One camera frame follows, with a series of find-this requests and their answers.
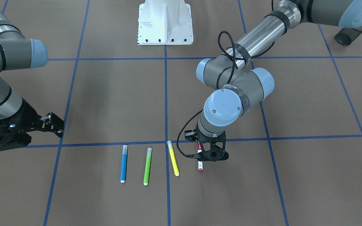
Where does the green highlighter pen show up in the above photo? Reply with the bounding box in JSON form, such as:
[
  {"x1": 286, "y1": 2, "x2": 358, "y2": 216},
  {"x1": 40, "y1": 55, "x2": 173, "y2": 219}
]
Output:
[{"x1": 143, "y1": 147, "x2": 152, "y2": 186}]

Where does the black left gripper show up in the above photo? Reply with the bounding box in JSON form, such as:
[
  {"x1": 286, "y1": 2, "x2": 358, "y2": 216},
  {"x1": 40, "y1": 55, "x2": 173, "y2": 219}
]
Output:
[{"x1": 185, "y1": 127, "x2": 229, "y2": 162}]

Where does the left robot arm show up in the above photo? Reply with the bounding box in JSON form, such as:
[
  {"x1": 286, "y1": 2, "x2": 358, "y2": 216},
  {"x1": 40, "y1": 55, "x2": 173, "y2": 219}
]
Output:
[{"x1": 181, "y1": 0, "x2": 362, "y2": 162}]

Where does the blue highlighter pen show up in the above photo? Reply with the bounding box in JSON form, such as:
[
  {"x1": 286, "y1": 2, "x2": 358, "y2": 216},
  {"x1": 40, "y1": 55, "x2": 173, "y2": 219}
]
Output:
[{"x1": 120, "y1": 145, "x2": 128, "y2": 183}]

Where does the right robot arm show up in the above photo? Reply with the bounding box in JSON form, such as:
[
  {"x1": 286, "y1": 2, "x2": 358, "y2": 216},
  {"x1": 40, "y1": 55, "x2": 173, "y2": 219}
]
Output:
[{"x1": 0, "y1": 11, "x2": 64, "y2": 151}]

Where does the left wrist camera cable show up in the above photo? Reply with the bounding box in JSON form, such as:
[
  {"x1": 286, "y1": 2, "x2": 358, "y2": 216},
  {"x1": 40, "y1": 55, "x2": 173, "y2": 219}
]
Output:
[{"x1": 177, "y1": 109, "x2": 204, "y2": 158}]

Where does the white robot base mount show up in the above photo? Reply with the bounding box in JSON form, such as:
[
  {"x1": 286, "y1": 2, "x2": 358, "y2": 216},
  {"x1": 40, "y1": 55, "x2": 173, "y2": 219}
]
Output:
[{"x1": 137, "y1": 0, "x2": 194, "y2": 45}]

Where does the brown paper table mat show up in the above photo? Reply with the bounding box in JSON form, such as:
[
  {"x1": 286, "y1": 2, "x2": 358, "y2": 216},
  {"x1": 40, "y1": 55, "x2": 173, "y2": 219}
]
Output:
[{"x1": 0, "y1": 0, "x2": 362, "y2": 226}]

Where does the yellow highlighter pen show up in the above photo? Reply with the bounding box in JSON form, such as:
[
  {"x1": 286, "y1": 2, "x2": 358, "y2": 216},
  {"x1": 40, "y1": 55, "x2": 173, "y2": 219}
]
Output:
[{"x1": 167, "y1": 140, "x2": 180, "y2": 176}]

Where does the red marker pen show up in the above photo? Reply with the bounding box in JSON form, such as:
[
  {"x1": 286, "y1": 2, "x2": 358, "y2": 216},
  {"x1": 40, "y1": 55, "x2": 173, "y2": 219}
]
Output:
[{"x1": 197, "y1": 143, "x2": 203, "y2": 173}]

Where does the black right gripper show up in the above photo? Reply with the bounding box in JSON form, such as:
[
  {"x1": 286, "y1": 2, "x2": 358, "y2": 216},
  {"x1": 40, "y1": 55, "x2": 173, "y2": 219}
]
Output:
[{"x1": 0, "y1": 100, "x2": 64, "y2": 151}]

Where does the black mesh pen cup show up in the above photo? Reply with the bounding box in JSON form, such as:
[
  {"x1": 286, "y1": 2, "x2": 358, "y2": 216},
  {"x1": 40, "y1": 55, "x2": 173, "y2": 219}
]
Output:
[{"x1": 335, "y1": 26, "x2": 362, "y2": 46}]

